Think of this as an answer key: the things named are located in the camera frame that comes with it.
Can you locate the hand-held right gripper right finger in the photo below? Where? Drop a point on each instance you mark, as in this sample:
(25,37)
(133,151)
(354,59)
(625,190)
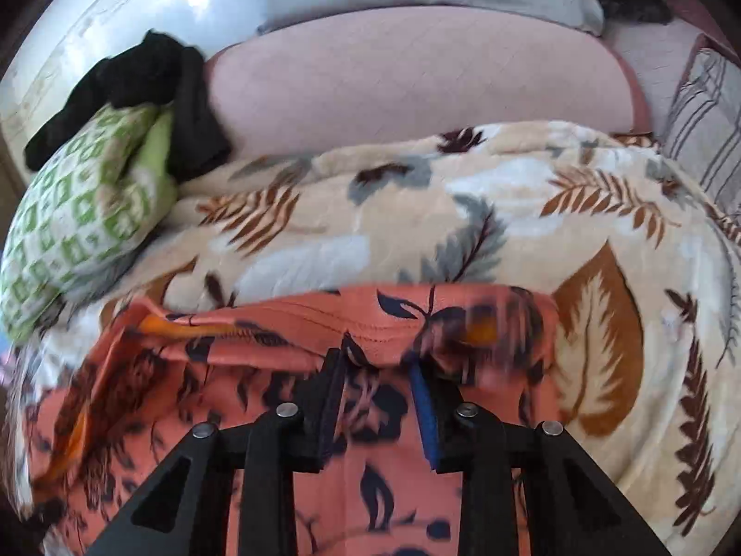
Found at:
(425,417)

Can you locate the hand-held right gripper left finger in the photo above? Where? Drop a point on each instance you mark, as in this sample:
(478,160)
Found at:
(331,411)

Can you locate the orange floral garment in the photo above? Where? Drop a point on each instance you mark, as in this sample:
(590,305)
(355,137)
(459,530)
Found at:
(370,318)

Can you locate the cream leaf-print blanket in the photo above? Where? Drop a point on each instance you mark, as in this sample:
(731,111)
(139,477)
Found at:
(521,231)

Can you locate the green patterned cloth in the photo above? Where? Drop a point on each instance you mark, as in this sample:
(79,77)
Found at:
(75,208)

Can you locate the pink quilted mattress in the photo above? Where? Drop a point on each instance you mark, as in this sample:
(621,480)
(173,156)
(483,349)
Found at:
(405,69)

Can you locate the black garment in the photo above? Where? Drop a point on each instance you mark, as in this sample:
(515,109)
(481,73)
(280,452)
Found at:
(145,69)

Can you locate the striped pillow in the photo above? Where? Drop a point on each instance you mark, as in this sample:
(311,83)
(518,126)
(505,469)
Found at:
(706,116)

